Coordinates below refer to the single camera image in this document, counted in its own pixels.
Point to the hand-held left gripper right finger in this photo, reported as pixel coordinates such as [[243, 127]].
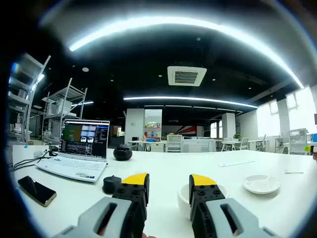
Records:
[[208, 196]]

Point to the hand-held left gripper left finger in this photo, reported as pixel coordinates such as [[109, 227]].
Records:
[[128, 196]]

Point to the white coffee cup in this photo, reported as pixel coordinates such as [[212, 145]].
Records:
[[183, 200]]

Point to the white spoon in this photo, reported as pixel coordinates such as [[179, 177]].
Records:
[[293, 171]]

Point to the white coffee tray saucer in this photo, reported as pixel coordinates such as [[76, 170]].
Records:
[[261, 184]]

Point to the white tabletop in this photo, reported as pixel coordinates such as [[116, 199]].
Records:
[[168, 168]]

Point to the person's left hand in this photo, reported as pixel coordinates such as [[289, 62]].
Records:
[[145, 235]]

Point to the blue box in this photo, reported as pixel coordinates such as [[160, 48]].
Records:
[[314, 137]]

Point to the white cabinet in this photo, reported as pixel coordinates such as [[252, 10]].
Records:
[[298, 141]]

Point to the small black lid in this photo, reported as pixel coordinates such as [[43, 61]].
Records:
[[110, 184]]

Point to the black round pot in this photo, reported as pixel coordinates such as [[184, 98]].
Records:
[[122, 153]]

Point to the white office chair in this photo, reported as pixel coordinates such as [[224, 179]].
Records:
[[174, 143]]

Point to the green potted plant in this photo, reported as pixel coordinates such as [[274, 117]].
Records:
[[237, 136]]

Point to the white laptop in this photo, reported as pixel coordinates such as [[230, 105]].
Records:
[[79, 148]]

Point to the shelf with colourful items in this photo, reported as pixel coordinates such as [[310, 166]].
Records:
[[152, 131]]

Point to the black smartphone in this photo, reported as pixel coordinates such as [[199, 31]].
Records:
[[37, 191]]

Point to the white power adapter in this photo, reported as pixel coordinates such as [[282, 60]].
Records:
[[38, 153]]

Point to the white metal shelf rack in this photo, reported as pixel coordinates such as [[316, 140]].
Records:
[[67, 99]]

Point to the ceiling air conditioner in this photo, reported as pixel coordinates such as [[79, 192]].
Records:
[[187, 75]]

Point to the tall white shelf rack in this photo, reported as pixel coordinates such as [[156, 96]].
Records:
[[27, 81]]

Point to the long ceiling light strip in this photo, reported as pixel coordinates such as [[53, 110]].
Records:
[[173, 21]]

